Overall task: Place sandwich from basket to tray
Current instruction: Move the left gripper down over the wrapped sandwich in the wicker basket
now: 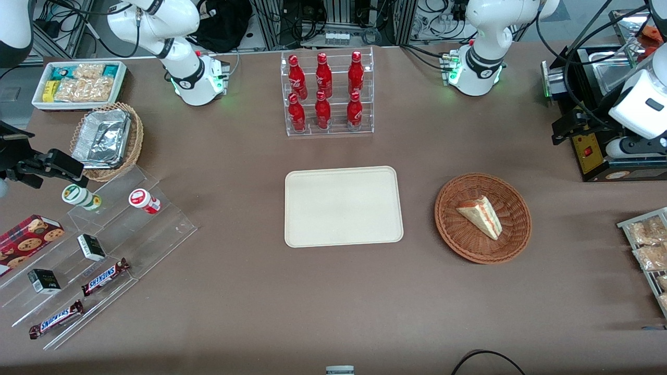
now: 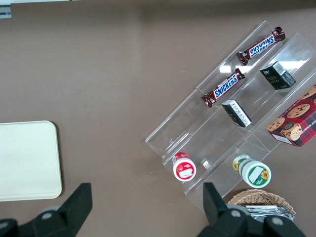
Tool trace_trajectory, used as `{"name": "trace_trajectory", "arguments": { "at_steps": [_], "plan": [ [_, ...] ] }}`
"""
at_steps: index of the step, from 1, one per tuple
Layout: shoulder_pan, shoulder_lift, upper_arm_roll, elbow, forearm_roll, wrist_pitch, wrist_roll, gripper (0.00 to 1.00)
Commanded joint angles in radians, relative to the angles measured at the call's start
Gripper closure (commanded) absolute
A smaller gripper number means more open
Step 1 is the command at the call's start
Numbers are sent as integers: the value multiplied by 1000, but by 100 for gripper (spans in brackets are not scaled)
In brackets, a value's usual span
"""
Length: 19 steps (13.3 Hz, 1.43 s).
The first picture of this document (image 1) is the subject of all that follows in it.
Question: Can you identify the black food warmer cabinet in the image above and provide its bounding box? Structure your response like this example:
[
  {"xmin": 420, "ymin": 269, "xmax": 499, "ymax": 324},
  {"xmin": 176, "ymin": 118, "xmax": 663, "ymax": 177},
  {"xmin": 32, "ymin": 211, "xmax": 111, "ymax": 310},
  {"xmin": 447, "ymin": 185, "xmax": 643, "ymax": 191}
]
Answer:
[{"xmin": 551, "ymin": 43, "xmax": 667, "ymax": 183}]

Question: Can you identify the triangular sandwich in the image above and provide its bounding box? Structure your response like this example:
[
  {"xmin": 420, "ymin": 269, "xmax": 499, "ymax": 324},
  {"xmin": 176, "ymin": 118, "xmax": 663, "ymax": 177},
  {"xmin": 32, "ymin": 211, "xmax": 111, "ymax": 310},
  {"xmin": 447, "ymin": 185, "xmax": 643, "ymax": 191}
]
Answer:
[{"xmin": 456, "ymin": 195, "xmax": 503, "ymax": 241}]

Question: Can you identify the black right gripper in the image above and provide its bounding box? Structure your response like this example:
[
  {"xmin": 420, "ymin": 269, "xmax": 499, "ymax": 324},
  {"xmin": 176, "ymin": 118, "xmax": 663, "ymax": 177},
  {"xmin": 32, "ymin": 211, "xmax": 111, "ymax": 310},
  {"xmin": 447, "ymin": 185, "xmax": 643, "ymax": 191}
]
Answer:
[{"xmin": 0, "ymin": 120, "xmax": 84, "ymax": 189}]

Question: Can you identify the cream rectangular tray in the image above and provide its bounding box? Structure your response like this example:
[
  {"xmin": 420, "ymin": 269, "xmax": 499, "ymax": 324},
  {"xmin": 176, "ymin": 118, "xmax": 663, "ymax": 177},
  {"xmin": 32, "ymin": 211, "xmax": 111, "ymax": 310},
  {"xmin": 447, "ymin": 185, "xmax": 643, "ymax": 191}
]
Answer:
[{"xmin": 284, "ymin": 166, "xmax": 404, "ymax": 248}]

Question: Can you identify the black cable loop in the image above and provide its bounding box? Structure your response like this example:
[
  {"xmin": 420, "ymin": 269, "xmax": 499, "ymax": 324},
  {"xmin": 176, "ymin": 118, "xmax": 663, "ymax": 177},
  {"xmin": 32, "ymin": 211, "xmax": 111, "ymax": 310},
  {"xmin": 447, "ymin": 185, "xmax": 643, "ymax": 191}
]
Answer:
[{"xmin": 450, "ymin": 349, "xmax": 527, "ymax": 375}]

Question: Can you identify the round brown wicker basket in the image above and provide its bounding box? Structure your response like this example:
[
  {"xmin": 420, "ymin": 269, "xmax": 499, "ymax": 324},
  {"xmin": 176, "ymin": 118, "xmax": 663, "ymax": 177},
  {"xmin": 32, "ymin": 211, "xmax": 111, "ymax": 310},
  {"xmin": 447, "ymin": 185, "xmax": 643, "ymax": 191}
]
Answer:
[{"xmin": 435, "ymin": 172, "xmax": 533, "ymax": 265}]

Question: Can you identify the clear bag of crackers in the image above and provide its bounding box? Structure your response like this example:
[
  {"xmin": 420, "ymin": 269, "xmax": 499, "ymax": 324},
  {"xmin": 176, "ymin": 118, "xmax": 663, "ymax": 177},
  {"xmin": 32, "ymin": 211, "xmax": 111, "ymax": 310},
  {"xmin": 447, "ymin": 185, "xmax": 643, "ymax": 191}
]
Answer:
[
  {"xmin": 54, "ymin": 78, "xmax": 115, "ymax": 103},
  {"xmin": 73, "ymin": 63, "xmax": 106, "ymax": 80}
]

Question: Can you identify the steel display cabinet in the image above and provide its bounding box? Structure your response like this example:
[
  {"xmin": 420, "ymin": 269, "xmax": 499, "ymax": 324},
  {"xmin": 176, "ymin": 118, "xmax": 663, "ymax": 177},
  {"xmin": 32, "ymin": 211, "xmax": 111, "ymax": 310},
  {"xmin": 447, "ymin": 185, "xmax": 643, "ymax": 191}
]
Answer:
[{"xmin": 608, "ymin": 7, "xmax": 660, "ymax": 54}]

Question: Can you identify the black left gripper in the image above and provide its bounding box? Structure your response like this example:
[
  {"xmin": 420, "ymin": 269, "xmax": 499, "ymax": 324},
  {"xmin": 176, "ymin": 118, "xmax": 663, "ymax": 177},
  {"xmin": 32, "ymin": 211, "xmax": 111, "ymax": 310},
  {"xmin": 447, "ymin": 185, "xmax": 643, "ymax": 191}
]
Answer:
[{"xmin": 551, "ymin": 97, "xmax": 621, "ymax": 146}]

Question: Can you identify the clear acrylic stepped shelf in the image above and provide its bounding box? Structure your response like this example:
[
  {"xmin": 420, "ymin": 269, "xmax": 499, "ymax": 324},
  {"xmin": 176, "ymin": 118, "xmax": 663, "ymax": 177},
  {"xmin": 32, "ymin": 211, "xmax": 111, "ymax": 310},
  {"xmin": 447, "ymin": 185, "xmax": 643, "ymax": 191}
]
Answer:
[{"xmin": 0, "ymin": 166, "xmax": 198, "ymax": 351}]

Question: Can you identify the red cola bottle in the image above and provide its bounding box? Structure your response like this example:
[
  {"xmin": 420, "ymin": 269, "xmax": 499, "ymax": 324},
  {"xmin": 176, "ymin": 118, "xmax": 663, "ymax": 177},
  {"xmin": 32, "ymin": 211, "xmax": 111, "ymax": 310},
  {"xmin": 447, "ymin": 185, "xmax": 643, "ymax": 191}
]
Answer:
[
  {"xmin": 315, "ymin": 53, "xmax": 333, "ymax": 98},
  {"xmin": 348, "ymin": 51, "xmax": 365, "ymax": 95},
  {"xmin": 346, "ymin": 91, "xmax": 364, "ymax": 131},
  {"xmin": 314, "ymin": 91, "xmax": 332, "ymax": 130},
  {"xmin": 288, "ymin": 55, "xmax": 308, "ymax": 99},
  {"xmin": 288, "ymin": 93, "xmax": 307, "ymax": 132}
]

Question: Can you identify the red lid cup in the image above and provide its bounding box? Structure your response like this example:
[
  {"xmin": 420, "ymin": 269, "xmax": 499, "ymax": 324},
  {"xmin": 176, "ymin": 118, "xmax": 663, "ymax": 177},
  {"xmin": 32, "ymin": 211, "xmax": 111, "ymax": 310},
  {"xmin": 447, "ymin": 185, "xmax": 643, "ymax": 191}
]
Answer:
[{"xmin": 128, "ymin": 188, "xmax": 162, "ymax": 215}]

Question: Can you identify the red tartan cookie box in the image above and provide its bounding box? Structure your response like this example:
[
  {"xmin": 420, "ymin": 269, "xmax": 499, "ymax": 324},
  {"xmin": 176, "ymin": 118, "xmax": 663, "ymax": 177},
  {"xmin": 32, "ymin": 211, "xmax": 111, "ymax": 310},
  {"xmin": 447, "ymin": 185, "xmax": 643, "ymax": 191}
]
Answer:
[{"xmin": 0, "ymin": 214, "xmax": 66, "ymax": 278}]

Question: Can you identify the green lid cup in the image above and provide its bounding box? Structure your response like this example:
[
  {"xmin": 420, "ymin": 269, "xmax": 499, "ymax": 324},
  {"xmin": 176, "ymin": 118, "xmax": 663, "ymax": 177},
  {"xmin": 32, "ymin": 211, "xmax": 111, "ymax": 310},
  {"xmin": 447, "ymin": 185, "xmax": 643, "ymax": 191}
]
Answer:
[{"xmin": 61, "ymin": 184, "xmax": 102, "ymax": 211}]

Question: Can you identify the Snickers bar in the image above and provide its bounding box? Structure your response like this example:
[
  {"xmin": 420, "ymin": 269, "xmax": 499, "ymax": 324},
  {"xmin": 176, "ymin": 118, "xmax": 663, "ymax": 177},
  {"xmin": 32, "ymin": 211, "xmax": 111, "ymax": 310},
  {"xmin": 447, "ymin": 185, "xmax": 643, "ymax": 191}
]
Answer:
[
  {"xmin": 28, "ymin": 300, "xmax": 84, "ymax": 341},
  {"xmin": 81, "ymin": 257, "xmax": 131, "ymax": 298}
]

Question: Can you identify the white rectangular snack bin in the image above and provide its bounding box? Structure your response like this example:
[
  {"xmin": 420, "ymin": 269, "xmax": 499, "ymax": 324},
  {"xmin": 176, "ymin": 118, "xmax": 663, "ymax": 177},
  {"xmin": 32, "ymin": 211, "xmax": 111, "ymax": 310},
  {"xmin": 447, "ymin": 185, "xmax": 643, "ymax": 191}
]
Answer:
[{"xmin": 32, "ymin": 60, "xmax": 128, "ymax": 111}]

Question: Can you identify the tray of packaged pastries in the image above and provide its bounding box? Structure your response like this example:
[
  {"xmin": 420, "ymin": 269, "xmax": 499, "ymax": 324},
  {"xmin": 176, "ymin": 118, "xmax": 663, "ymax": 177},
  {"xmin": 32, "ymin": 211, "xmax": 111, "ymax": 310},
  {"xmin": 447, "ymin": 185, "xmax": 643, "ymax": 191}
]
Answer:
[{"xmin": 616, "ymin": 207, "xmax": 667, "ymax": 319}]

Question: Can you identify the aluminium foil tray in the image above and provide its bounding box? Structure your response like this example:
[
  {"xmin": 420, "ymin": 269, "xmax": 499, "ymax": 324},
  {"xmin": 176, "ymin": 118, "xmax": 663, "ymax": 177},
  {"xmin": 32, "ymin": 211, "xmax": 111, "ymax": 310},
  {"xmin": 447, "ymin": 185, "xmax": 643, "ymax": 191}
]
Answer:
[{"xmin": 71, "ymin": 109, "xmax": 132, "ymax": 170}]

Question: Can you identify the small black box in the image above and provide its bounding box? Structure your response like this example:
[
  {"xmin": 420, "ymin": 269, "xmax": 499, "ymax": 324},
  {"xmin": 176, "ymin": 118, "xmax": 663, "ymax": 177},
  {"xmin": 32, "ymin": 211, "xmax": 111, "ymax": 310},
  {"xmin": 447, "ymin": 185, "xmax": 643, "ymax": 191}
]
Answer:
[
  {"xmin": 77, "ymin": 233, "xmax": 107, "ymax": 263},
  {"xmin": 27, "ymin": 268, "xmax": 62, "ymax": 295}
]

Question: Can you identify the clear acrylic bottle rack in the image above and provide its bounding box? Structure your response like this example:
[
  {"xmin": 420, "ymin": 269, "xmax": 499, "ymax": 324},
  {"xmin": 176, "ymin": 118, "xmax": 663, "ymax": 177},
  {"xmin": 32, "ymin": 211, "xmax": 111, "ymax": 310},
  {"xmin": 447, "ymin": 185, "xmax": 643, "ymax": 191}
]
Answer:
[{"xmin": 280, "ymin": 47, "xmax": 375, "ymax": 137}]

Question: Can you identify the black bag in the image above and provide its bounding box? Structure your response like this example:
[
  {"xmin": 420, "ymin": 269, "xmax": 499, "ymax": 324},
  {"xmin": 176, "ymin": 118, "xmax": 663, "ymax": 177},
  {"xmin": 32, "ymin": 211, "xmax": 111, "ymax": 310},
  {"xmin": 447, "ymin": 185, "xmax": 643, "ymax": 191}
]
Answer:
[{"xmin": 190, "ymin": 0, "xmax": 254, "ymax": 54}]

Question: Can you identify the oval tan wicker basket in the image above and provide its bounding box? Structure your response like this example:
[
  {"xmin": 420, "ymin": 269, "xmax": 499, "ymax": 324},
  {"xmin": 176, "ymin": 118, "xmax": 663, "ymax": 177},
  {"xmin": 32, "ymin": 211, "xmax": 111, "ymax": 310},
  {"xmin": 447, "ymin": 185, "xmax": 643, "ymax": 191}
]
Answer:
[{"xmin": 70, "ymin": 102, "xmax": 144, "ymax": 182}]

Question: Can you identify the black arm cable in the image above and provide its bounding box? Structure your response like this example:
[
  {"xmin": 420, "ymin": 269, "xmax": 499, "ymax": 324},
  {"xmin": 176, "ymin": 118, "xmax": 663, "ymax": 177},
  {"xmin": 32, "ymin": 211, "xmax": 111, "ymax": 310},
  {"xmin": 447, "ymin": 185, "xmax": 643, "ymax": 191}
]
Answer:
[{"xmin": 536, "ymin": 0, "xmax": 626, "ymax": 131}]

